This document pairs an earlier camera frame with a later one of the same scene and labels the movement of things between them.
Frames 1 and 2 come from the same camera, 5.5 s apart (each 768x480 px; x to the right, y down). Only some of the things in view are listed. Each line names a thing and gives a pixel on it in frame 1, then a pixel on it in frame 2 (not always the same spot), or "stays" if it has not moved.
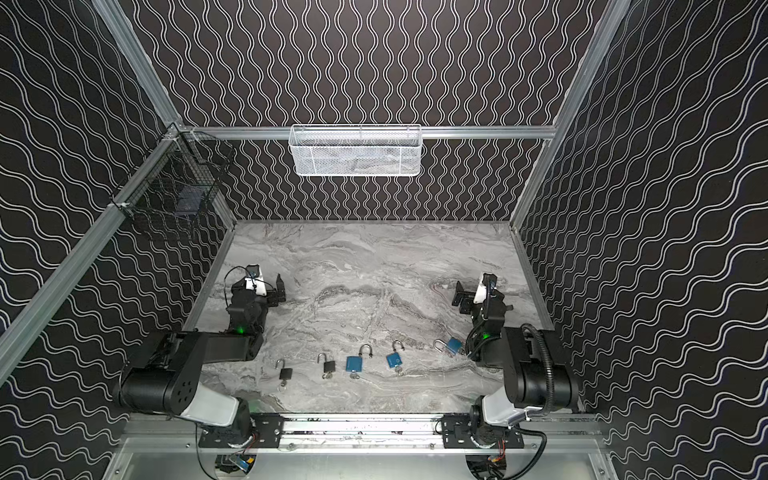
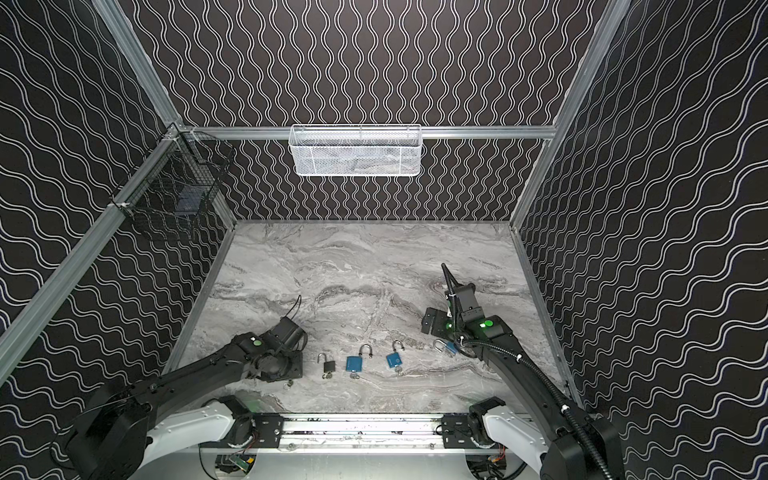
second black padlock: x=328 y=366 stays
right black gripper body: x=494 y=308 → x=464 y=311
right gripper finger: x=462 y=298 → x=436 y=321
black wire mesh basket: x=179 y=178 stays
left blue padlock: x=355 y=363 stays
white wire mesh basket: x=352 y=150 stays
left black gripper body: x=267 y=295 → x=294 y=335
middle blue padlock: x=395 y=359 stays
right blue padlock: x=453 y=345 stays
